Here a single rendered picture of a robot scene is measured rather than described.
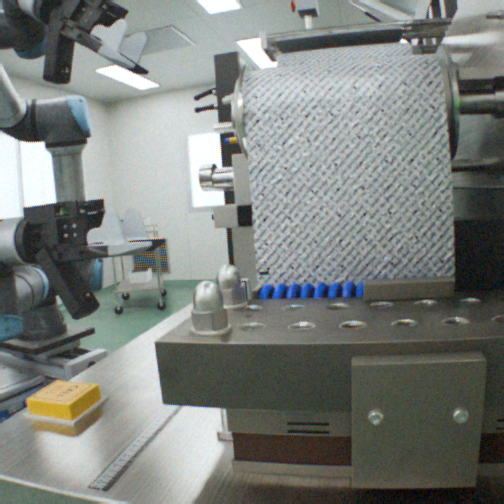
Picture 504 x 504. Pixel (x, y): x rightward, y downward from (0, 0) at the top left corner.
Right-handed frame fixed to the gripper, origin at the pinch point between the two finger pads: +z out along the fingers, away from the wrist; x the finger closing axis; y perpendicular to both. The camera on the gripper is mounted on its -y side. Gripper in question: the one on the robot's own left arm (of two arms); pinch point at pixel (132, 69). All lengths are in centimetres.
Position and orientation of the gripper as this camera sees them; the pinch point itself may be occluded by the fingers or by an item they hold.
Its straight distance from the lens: 68.8
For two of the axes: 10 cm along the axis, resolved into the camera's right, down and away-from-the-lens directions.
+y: 5.6, -7.9, -2.5
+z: 7.9, 6.0, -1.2
